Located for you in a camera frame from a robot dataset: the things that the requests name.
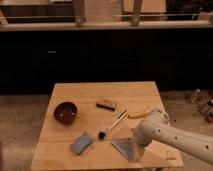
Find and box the dark purple bowl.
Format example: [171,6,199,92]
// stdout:
[53,102,78,125]

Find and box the yellow banana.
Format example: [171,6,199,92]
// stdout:
[128,107,152,119]

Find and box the grey towel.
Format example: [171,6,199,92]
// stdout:
[110,139,145,162]

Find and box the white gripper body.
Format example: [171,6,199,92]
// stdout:
[133,127,152,154]

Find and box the blue sponge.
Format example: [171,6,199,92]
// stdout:
[70,132,93,155]

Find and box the wooden block brush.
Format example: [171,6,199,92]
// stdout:
[96,98,117,111]

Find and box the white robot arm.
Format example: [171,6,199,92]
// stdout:
[133,109,213,165]

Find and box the wooden shelf rail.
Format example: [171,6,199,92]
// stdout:
[0,20,213,31]

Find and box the brush with light handle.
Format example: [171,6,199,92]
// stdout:
[98,110,128,140]

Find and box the wooden folding table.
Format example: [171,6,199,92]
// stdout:
[31,82,183,171]

